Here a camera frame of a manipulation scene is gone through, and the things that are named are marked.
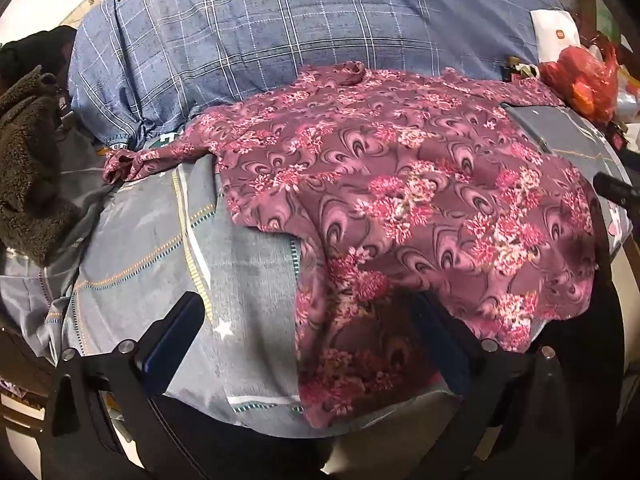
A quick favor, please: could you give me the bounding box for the black cloth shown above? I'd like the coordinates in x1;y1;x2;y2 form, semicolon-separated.
0;25;78;92

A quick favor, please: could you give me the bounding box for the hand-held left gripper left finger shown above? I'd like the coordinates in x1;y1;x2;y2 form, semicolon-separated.
42;291;211;480

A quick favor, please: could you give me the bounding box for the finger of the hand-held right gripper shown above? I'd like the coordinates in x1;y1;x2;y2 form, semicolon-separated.
592;171;635;207

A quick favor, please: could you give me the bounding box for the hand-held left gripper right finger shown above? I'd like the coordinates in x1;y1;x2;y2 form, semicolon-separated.
410;290;581;480

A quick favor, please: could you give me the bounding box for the purple floral garment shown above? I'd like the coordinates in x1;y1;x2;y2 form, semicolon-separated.
102;60;601;431

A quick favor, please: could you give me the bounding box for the blue plaid quilt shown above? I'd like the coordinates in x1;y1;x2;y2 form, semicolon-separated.
67;0;566;151

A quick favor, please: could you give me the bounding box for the brown fleece cloth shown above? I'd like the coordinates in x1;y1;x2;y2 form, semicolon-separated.
0;67;85;267

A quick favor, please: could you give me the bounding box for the black and red box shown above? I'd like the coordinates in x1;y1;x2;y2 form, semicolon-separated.
606;122;632;152

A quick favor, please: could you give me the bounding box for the white box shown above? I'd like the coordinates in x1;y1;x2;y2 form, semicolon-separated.
530;7;584;62

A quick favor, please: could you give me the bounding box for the red plastic bag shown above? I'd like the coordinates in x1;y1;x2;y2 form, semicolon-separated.
539;42;622;127

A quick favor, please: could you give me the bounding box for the grey star-print bedsheet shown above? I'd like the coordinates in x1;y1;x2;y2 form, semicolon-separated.
0;95;632;442

